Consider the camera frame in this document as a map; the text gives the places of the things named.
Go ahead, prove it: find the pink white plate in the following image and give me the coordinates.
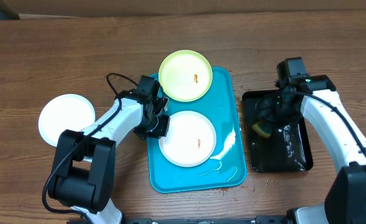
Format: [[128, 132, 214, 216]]
[[158, 111, 216, 167]]

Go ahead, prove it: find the green rimmed plate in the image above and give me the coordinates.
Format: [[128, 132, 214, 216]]
[[158, 50, 213, 102]]

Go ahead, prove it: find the green yellow sponge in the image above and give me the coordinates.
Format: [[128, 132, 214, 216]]
[[252, 120, 273, 138]]

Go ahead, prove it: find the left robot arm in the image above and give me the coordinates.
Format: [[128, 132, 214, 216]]
[[42, 76, 170, 223]]

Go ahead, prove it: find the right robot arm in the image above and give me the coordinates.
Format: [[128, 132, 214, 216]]
[[252, 57, 366, 223]]

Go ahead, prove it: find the black water tray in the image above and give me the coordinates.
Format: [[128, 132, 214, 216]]
[[242, 90, 313, 173]]

